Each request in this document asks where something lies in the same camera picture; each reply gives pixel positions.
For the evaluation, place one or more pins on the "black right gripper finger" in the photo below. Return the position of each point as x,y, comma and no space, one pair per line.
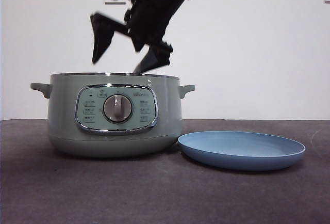
101,35
157,56

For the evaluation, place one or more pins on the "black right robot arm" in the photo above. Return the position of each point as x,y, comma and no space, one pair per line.
154,9

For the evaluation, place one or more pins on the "pale green electric steamer pot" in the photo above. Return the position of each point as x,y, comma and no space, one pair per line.
64,115

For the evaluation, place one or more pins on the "blue round plate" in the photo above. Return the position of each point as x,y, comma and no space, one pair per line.
242,151

